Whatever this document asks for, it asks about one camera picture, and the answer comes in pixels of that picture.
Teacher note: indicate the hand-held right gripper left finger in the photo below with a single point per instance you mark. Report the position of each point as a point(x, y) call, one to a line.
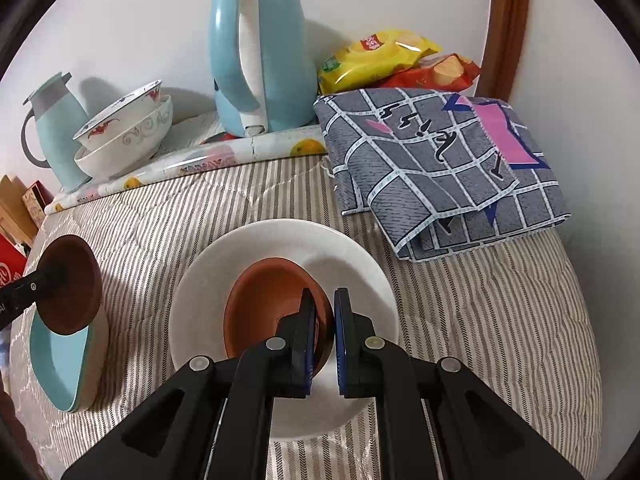
point(310, 340)

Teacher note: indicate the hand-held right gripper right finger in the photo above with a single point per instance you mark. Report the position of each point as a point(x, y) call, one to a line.
point(342, 340)

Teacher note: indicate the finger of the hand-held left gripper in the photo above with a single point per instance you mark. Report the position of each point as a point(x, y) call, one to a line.
point(30, 291)

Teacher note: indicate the small brown dish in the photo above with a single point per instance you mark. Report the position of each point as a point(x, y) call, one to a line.
point(75, 285)
point(260, 305)

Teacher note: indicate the blue square plate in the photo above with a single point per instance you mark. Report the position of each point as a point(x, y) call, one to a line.
point(55, 355)

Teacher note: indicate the plain white bowl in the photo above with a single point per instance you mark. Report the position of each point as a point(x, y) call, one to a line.
point(210, 280)

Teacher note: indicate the red paper bag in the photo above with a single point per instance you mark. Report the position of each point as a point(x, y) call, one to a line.
point(7, 260)

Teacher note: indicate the light blue thermos jug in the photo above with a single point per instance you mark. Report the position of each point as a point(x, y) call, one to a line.
point(55, 130)

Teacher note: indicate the large white scroll-patterned bowl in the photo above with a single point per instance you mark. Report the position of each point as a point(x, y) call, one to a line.
point(135, 152)

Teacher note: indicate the red blue patterned bowl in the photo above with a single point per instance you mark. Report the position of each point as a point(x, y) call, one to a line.
point(125, 119)

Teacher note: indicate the grey checked folded cloth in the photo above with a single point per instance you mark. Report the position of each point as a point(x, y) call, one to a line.
point(425, 160)

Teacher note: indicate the fruit-print plastic sheet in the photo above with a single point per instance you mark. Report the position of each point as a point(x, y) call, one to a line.
point(210, 161)

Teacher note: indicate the red chip bag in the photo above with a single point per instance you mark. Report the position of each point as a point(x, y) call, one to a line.
point(420, 78)

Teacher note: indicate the yellow chip bag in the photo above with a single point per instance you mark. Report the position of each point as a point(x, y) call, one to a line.
point(365, 60)

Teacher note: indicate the light blue electric kettle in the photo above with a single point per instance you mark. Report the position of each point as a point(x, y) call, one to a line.
point(285, 60)

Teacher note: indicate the brown wooden door frame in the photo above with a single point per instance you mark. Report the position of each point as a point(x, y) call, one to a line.
point(510, 25)

